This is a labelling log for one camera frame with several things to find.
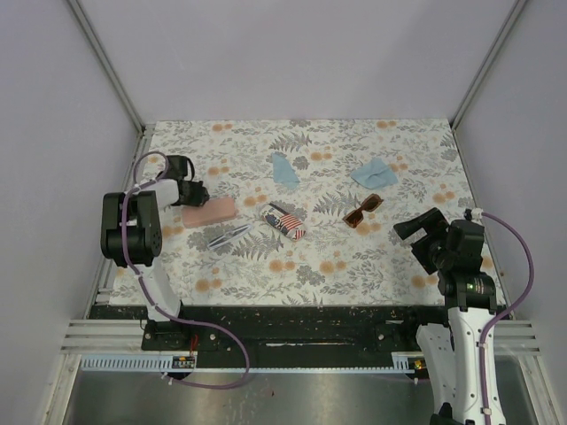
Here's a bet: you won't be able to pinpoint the right aluminium frame post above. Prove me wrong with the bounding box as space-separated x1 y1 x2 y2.
449 0 531 132

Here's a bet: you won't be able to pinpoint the flag pattern glasses case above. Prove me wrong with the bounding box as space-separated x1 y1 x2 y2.
260 203 307 242

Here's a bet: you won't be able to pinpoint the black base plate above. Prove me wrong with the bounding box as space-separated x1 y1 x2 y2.
89 305 447 359

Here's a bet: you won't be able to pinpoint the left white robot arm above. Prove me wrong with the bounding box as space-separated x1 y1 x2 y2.
100 151 210 350

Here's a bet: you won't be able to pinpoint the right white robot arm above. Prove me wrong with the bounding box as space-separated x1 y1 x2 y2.
393 208 507 424

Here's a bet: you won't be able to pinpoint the white cable duct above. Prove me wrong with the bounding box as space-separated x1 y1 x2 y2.
80 352 415 374

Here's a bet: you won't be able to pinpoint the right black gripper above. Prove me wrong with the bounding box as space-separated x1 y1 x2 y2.
392 207 454 275

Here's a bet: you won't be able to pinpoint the pink glasses case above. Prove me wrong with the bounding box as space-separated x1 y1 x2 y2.
182 197 237 228

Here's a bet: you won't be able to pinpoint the aluminium frame post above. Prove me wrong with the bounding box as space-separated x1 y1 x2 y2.
64 0 145 135
449 0 531 132

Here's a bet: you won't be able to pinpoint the brown sunglasses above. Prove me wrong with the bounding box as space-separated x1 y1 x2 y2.
343 194 384 228

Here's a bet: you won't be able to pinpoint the white frame sunglasses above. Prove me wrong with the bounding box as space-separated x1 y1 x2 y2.
207 224 252 250

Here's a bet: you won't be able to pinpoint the blue cleaning cloth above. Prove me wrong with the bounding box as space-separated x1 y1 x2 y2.
271 152 299 190
350 158 398 189

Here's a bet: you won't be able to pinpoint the left aluminium frame post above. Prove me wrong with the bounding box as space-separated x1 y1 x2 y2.
64 0 145 135

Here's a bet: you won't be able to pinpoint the floral table mat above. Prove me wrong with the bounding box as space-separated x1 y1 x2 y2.
108 118 509 307

